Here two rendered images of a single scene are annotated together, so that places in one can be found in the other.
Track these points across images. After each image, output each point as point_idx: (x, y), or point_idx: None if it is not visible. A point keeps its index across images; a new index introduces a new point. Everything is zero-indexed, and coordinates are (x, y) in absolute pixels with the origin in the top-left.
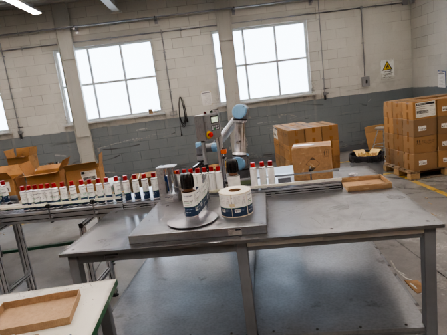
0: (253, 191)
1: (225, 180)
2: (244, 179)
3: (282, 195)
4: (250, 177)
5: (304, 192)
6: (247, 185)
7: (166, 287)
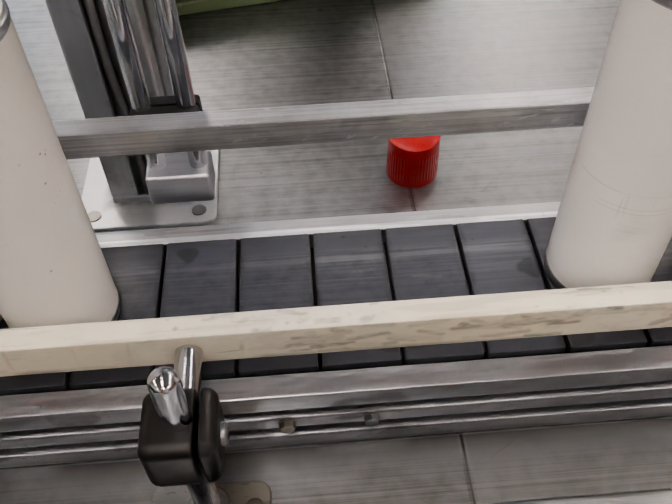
0: (599, 347)
1: (118, 131)
2: (449, 128)
3: None
4: (551, 96)
5: None
6: (372, 6)
7: None
